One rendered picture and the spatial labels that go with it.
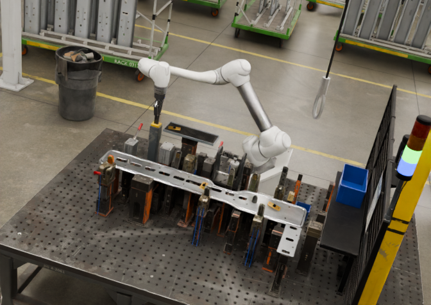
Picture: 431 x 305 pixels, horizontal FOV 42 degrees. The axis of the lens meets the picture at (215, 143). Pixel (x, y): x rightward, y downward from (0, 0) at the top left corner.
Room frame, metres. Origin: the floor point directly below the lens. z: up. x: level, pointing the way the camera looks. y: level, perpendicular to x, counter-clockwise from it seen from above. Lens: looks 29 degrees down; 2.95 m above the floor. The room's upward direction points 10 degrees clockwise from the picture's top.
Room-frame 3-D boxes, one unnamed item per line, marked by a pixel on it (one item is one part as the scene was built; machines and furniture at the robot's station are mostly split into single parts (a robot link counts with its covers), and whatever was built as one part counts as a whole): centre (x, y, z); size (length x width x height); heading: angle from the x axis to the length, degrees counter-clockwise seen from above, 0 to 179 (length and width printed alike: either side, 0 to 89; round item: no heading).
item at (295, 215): (2.98, 0.05, 1.00); 1.38 x 0.22 x 0.02; 77
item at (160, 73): (3.42, 0.44, 1.53); 0.13 x 0.11 x 0.16; 47
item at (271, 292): (2.47, -0.50, 0.84); 0.11 x 0.06 x 0.29; 167
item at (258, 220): (2.69, -0.33, 0.87); 0.12 x 0.09 x 0.35; 167
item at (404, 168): (2.13, -0.84, 1.84); 0.07 x 0.07 x 0.06
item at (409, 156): (2.13, -0.84, 1.90); 0.07 x 0.07 x 0.06
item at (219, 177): (3.16, -0.12, 0.94); 0.18 x 0.13 x 0.49; 77
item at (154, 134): (3.41, 0.43, 0.92); 0.08 x 0.08 x 0.44; 77
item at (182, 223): (2.99, 0.10, 0.84); 0.17 x 0.06 x 0.29; 167
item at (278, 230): (2.68, -0.46, 0.84); 0.11 x 0.10 x 0.28; 167
